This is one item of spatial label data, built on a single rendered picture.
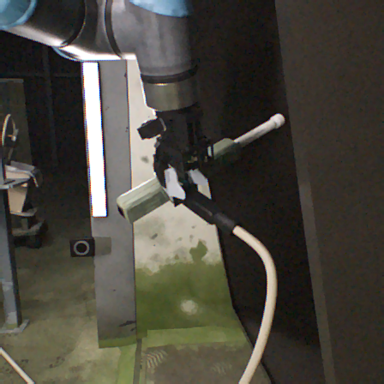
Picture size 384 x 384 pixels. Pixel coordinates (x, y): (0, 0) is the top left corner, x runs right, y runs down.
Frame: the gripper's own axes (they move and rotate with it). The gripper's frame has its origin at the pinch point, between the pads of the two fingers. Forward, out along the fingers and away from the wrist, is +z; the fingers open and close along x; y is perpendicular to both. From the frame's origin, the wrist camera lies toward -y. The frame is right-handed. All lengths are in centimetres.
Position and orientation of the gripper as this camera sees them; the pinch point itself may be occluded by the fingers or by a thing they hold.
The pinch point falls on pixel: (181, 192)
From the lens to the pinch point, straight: 66.5
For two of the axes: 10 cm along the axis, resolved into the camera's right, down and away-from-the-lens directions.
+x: 7.5, -4.7, 4.6
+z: 1.0, 7.7, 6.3
